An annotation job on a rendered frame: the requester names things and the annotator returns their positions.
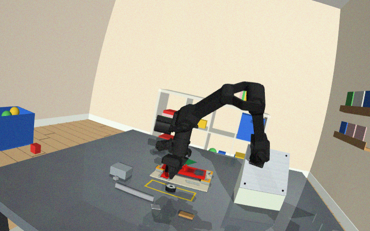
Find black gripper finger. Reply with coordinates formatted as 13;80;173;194
167;165;182;180
176;157;189;174

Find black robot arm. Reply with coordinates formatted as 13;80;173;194
154;81;270;168

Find black tyre with grey wheel rim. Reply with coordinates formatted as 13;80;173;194
165;184;176;193

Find green flat square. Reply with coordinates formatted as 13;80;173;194
185;159;195;165

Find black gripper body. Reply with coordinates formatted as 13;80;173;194
161;136;192;168

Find tan rectangular block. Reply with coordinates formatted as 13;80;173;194
178;211;195;220

